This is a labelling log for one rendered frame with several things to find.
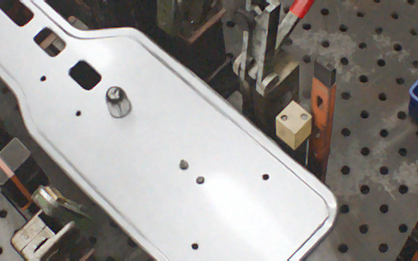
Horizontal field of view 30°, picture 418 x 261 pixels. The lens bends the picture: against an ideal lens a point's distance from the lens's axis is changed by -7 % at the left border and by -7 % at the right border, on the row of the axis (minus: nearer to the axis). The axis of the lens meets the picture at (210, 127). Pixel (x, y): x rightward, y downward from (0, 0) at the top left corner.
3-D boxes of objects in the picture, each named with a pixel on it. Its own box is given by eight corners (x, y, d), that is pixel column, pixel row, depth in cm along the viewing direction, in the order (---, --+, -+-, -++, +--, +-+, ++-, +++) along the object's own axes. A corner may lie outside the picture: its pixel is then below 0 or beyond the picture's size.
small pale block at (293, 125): (276, 211, 138) (274, 117, 105) (291, 196, 139) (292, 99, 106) (292, 223, 137) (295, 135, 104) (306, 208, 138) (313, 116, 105)
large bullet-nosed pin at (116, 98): (106, 112, 116) (97, 92, 110) (121, 97, 117) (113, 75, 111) (121, 126, 115) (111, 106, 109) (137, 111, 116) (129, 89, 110)
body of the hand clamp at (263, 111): (246, 167, 142) (235, 67, 110) (274, 139, 144) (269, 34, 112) (272, 188, 140) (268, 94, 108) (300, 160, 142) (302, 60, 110)
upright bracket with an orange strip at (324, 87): (303, 202, 138) (312, 57, 93) (309, 196, 139) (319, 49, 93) (315, 213, 137) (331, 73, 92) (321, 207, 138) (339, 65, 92)
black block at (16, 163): (23, 230, 141) (-33, 169, 114) (64, 189, 143) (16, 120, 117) (51, 260, 138) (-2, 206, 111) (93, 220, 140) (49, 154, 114)
